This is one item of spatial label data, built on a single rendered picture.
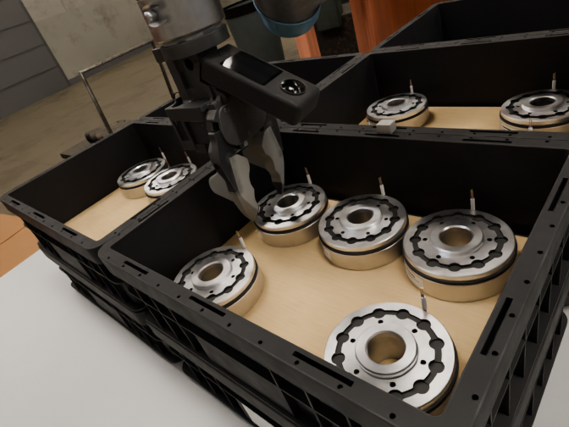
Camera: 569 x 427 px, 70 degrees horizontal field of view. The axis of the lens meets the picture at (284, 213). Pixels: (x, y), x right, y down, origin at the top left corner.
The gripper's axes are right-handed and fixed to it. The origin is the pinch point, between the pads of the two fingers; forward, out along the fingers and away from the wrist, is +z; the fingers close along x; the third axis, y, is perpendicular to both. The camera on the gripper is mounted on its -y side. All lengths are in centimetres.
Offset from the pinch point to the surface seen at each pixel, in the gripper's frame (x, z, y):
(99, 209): 2.9, 6.3, 44.2
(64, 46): -421, 17, 901
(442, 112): -36.4, 6.3, -8.8
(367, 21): -257, 39, 119
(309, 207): -2.9, 3.1, -3.2
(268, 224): 1.4, 3.1, 0.3
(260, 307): 11.1, 6.3, -4.6
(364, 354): 14.0, 2.6, -19.4
